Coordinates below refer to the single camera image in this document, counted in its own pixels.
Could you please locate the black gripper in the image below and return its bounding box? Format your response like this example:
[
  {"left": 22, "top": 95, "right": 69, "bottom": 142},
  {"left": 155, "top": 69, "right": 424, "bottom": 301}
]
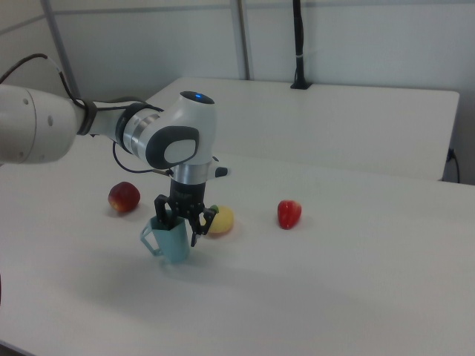
[{"left": 154, "top": 179, "right": 218, "bottom": 248}]

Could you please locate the light blue plastic mug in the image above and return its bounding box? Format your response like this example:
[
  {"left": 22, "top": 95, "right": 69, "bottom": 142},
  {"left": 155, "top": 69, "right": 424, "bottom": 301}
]
[{"left": 140, "top": 216, "right": 191, "bottom": 265}]

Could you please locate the yellow toy fruit with leaf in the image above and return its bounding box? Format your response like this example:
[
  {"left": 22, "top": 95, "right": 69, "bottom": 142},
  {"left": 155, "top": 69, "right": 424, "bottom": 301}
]
[{"left": 206, "top": 205, "right": 235, "bottom": 235}]

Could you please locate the dark red toy apple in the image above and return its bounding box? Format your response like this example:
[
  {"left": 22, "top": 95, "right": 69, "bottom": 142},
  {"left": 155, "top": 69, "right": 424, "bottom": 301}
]
[{"left": 108, "top": 181, "right": 141, "bottom": 214}]

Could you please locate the small red peach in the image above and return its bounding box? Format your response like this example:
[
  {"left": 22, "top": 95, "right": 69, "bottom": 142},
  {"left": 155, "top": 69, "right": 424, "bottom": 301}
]
[{"left": 277, "top": 199, "right": 302, "bottom": 230}]

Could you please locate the black pole with base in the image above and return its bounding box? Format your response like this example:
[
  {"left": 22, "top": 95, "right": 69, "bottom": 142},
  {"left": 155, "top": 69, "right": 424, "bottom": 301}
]
[{"left": 289, "top": 0, "right": 312, "bottom": 90}]

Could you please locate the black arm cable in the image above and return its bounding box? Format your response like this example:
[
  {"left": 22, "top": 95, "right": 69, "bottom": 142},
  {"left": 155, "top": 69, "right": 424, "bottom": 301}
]
[{"left": 0, "top": 53, "right": 175, "bottom": 177}]

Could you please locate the black hanging table cable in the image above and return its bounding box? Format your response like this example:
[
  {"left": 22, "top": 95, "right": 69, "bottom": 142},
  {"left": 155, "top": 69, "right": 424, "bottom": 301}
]
[{"left": 446, "top": 147, "right": 462, "bottom": 183}]

